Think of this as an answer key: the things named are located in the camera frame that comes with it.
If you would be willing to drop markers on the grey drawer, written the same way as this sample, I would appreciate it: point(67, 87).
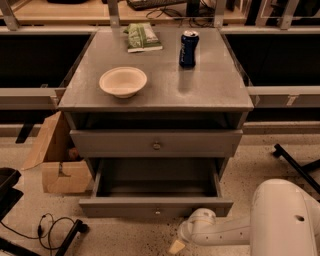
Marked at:
point(156, 143)
point(155, 188)

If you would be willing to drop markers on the black keyboard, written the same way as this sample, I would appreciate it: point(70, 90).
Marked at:
point(139, 5)

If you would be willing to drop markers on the black stand leg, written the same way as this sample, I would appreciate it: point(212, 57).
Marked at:
point(78, 227)

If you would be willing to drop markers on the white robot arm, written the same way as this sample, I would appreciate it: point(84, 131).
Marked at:
point(284, 221)

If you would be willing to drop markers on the green snack bag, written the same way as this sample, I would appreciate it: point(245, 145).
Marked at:
point(142, 38)

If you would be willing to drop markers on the grey drawer cabinet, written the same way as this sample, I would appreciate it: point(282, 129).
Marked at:
point(210, 96)

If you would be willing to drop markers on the blue soda can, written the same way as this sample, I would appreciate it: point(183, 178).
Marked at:
point(189, 42)

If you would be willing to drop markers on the brown cardboard box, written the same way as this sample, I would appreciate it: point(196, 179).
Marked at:
point(53, 151)

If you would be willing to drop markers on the white paper bowl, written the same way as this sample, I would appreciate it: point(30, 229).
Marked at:
point(123, 82)

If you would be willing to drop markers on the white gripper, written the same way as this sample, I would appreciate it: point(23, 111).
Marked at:
point(188, 230)

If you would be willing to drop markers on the grey top drawer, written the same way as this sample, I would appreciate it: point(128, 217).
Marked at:
point(156, 143)

